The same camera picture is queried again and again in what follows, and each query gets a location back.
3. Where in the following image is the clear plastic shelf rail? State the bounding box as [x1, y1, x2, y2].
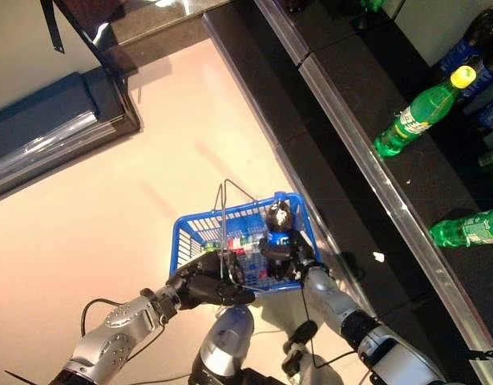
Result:
[253, 0, 312, 67]
[298, 55, 493, 364]
[468, 348, 493, 385]
[0, 111, 101, 188]

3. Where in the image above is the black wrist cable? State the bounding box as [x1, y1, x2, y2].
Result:
[300, 286, 359, 370]
[80, 297, 167, 362]

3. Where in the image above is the black metal brace bar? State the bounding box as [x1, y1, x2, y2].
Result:
[39, 0, 65, 53]

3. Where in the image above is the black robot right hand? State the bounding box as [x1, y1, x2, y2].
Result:
[257, 231, 318, 282]

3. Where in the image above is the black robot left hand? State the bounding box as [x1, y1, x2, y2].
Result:
[165, 251, 257, 312]

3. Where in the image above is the brown marble pillar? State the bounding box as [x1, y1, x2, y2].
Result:
[53, 0, 215, 79]

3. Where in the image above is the blue plastic shopping basket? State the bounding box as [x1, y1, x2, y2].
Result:
[168, 191, 324, 298]

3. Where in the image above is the black robot right foot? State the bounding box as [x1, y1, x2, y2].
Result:
[281, 320, 320, 378]

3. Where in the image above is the silver robot left leg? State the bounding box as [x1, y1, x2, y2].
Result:
[188, 306, 256, 385]

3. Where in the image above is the black store shelf unit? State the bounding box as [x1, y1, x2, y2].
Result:
[0, 66, 142, 200]
[201, 0, 493, 385]

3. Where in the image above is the green soda bottle yellow cap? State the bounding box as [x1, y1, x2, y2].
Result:
[373, 65, 479, 158]
[429, 207, 493, 249]

